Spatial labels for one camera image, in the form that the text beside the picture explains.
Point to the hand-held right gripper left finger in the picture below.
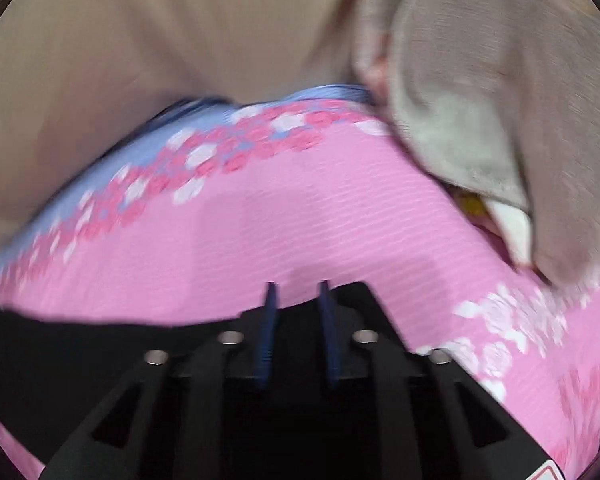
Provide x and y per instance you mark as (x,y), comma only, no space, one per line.
(270,340)

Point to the pale floral quilt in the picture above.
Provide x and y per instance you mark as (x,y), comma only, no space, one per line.
(530,85)

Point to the black pants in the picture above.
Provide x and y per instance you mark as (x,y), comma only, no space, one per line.
(55,360)

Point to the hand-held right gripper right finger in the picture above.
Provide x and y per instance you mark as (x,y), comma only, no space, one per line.
(328,340)

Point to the pink floral bed sheet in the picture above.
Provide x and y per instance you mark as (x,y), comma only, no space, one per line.
(280,235)

